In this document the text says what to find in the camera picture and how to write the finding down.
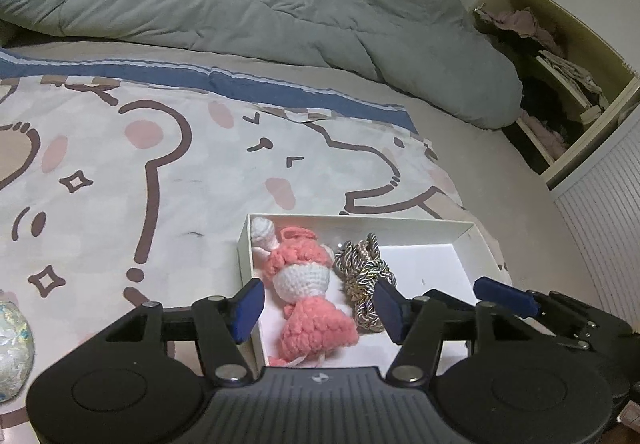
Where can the white folded clothes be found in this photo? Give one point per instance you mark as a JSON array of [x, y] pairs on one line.
[[575, 73]]

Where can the pink folded clothes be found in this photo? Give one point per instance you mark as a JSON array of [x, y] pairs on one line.
[[542, 133]]

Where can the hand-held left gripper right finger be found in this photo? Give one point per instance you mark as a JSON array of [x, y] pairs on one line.
[[390, 316]]

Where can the bed with beige sheet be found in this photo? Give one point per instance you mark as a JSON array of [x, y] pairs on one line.
[[475, 163]]

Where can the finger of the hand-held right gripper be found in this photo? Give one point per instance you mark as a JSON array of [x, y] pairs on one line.
[[505, 296]]

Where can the pink crumpled clothes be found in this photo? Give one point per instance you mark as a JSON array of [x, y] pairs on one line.
[[520, 21]]

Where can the dark clothes pile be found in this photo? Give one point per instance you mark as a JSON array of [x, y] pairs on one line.
[[542, 96]]

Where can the bear printed blanket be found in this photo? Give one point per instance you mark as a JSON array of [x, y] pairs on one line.
[[200, 173]]

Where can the white cardboard box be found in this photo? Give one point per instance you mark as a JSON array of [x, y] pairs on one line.
[[430, 264]]

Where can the white ribbed door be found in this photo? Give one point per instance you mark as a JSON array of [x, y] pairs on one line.
[[605, 214]]

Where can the pink crochet doll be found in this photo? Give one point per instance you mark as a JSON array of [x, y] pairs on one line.
[[305, 279]]

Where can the cream open wardrobe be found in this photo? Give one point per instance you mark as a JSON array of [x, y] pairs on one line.
[[595, 133]]

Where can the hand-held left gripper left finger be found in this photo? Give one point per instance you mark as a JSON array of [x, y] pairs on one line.
[[247, 311]]

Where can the floral brocade pouch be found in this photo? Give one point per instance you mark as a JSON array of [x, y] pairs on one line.
[[15, 349]]

